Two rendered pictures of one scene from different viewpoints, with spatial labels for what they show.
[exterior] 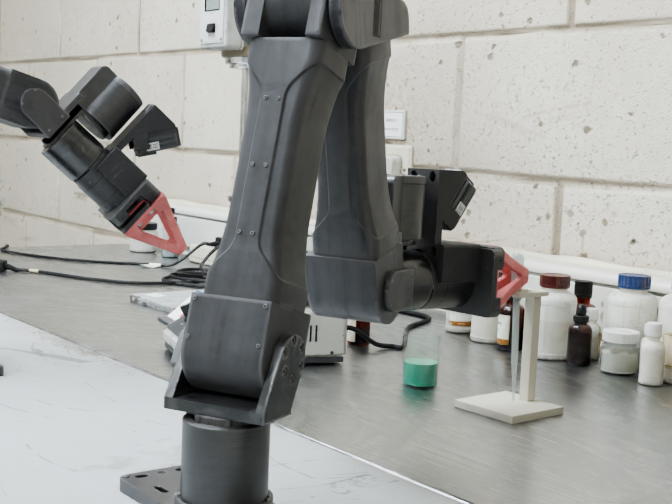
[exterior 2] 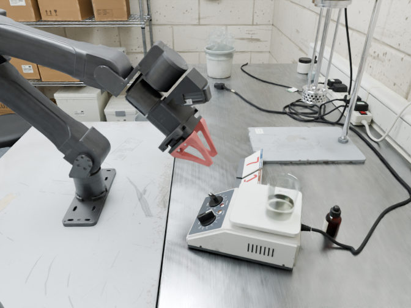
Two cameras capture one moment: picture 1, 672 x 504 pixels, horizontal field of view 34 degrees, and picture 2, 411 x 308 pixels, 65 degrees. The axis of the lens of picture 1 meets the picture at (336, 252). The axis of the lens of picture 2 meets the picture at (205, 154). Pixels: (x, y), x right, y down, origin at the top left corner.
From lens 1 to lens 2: 95 cm
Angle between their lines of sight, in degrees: 43
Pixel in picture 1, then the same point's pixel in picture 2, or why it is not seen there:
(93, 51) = not seen: outside the picture
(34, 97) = (101, 72)
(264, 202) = not seen: outside the picture
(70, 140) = (134, 96)
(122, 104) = (166, 73)
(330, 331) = (284, 254)
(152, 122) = (185, 87)
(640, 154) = not seen: outside the picture
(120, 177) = (164, 121)
